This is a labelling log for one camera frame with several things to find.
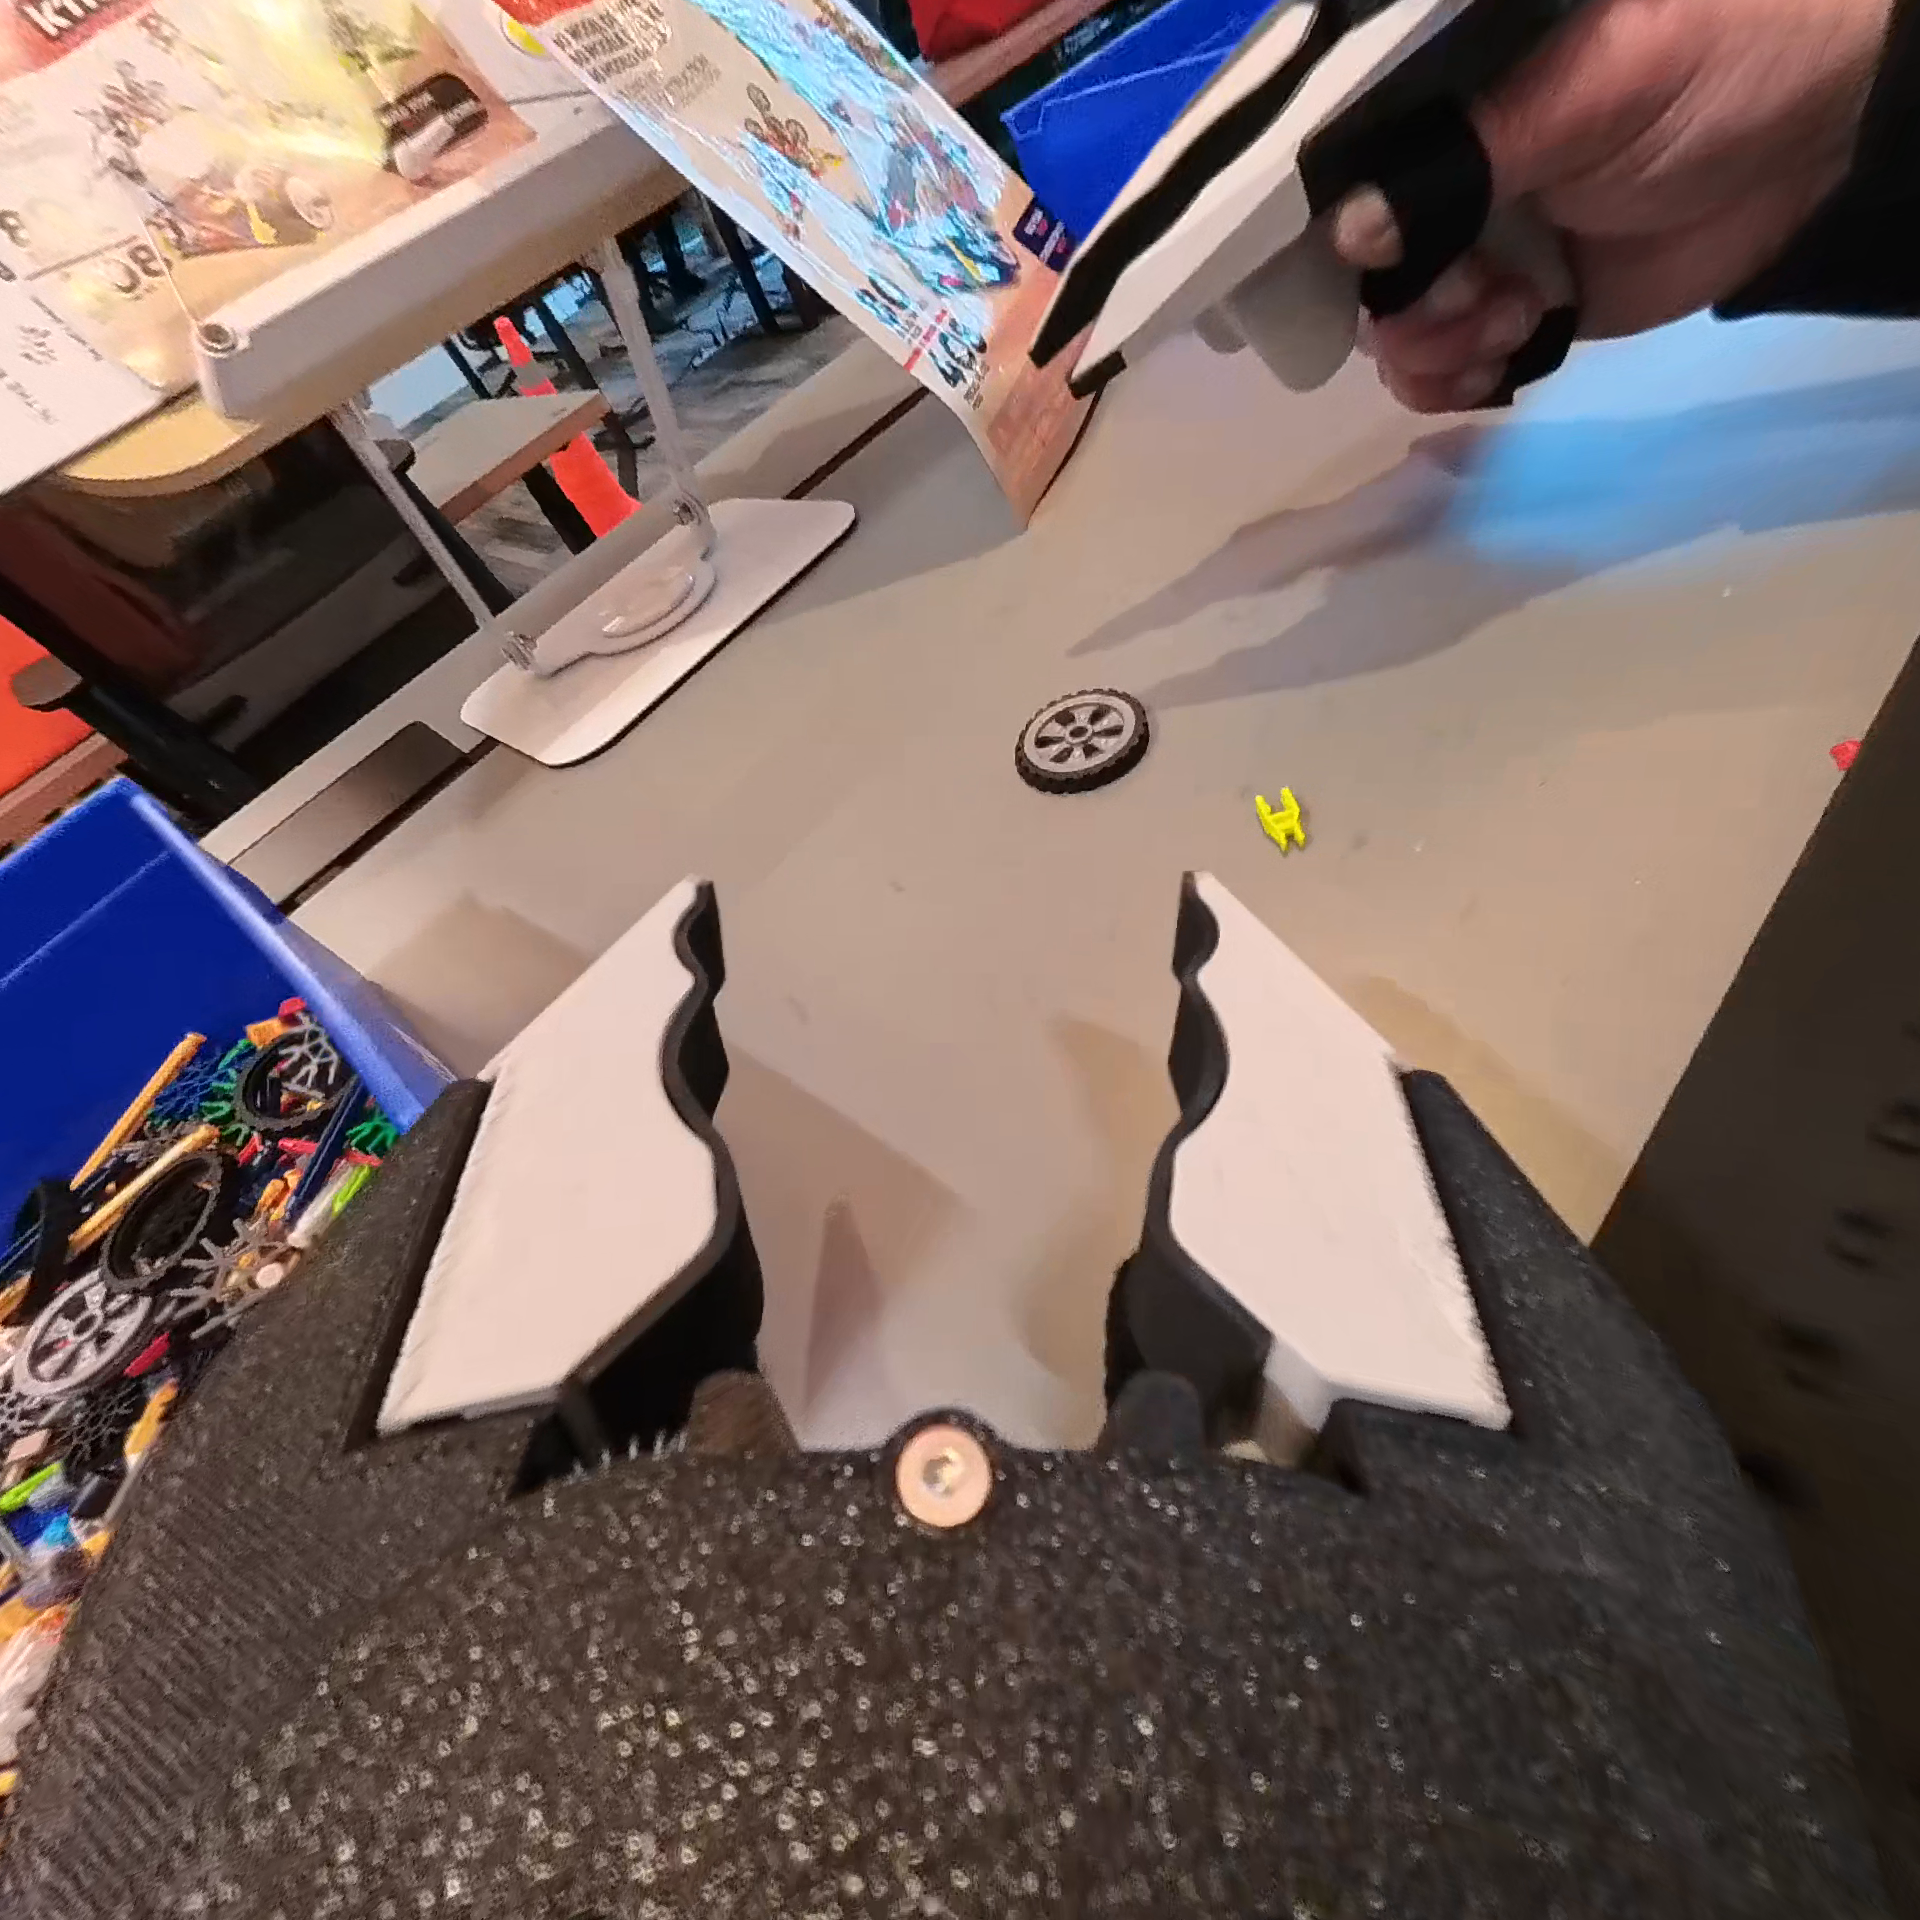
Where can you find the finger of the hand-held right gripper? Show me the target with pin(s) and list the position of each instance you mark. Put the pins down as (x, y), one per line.
(1186, 164)
(1276, 225)

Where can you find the large black rubber tyre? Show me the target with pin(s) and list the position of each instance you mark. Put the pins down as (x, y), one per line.
(120, 1254)
(256, 1102)

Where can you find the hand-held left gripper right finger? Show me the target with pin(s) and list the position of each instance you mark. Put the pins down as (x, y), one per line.
(1321, 1200)

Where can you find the person's right forearm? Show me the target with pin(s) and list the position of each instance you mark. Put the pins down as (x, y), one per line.
(1877, 225)

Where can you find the black perforated mat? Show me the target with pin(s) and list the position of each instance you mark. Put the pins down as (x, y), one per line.
(1799, 1200)

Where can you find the pile of colourful construction pieces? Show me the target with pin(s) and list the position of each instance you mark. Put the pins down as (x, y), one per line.
(150, 1200)

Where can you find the white book stand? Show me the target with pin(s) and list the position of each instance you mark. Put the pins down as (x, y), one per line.
(722, 599)

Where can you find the orange traffic cone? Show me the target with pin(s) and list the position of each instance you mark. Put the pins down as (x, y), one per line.
(578, 465)

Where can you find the yellow-green plastic connector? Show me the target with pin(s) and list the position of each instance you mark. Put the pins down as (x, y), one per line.
(1280, 821)

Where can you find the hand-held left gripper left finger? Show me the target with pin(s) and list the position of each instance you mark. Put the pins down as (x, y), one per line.
(555, 1200)

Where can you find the printed construction toy box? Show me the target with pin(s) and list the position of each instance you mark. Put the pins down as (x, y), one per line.
(841, 180)

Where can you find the person's right hand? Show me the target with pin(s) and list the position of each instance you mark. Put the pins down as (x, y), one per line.
(1679, 148)

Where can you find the blue plastic storage bin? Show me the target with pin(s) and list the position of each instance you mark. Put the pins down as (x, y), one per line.
(120, 930)
(1110, 103)

